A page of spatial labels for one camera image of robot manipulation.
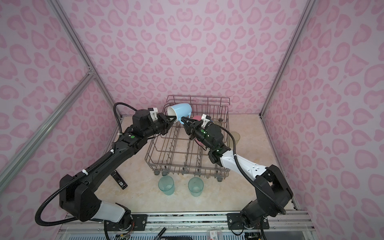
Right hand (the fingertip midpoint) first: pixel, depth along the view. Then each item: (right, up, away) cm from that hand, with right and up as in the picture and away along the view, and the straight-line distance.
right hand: (180, 118), depth 69 cm
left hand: (-1, +2, +4) cm, 5 cm away
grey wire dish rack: (-7, -21, +26) cm, 35 cm away
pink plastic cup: (+8, +1, +5) cm, 9 cm away
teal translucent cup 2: (+7, -37, +14) cm, 40 cm away
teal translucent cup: (-10, -36, +16) cm, 41 cm away
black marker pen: (-9, -54, +1) cm, 55 cm away
